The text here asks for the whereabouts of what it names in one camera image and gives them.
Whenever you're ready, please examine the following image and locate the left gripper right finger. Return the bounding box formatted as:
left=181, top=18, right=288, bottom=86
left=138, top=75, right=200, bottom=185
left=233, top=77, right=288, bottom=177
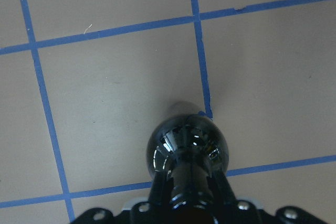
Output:
left=209, top=170, right=236, bottom=205

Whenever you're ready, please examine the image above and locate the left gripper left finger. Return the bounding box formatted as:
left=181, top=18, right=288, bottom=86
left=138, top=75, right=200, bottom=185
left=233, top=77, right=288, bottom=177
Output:
left=148, top=171, right=167, bottom=209

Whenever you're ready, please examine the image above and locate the dark wine bottle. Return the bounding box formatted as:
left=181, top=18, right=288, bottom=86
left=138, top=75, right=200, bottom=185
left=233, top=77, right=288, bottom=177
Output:
left=146, top=114, right=229, bottom=223

